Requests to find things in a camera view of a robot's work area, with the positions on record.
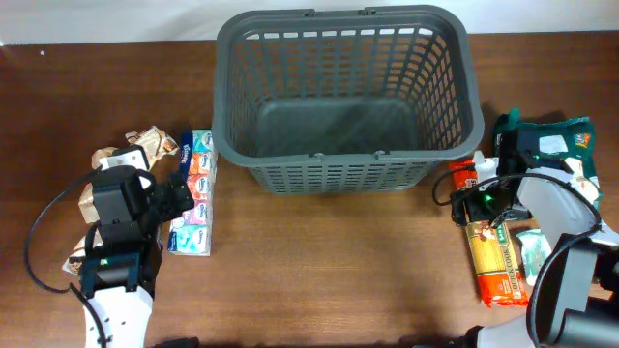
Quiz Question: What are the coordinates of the brown bread bag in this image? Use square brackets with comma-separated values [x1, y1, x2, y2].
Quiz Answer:
[91, 125, 180, 171]
[62, 184, 99, 276]

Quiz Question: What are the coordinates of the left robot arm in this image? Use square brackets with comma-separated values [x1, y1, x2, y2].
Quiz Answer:
[72, 165, 194, 347]

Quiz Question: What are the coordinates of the green snack bag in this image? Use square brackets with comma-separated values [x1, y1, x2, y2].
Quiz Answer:
[492, 108, 604, 207]

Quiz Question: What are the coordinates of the Kleenex tissue multipack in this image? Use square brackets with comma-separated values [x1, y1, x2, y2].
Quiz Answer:
[167, 130, 219, 256]

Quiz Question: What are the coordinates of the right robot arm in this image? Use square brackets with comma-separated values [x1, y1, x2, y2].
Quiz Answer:
[447, 124, 618, 347]

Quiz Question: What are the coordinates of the orange spaghetti packet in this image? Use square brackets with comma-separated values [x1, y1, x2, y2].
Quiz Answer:
[451, 183, 529, 307]

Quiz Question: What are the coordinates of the pale green wipes packet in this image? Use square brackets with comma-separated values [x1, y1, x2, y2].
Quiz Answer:
[516, 229, 551, 286]

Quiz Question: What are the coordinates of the grey plastic basket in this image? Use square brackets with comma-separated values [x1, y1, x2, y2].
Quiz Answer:
[212, 5, 485, 194]

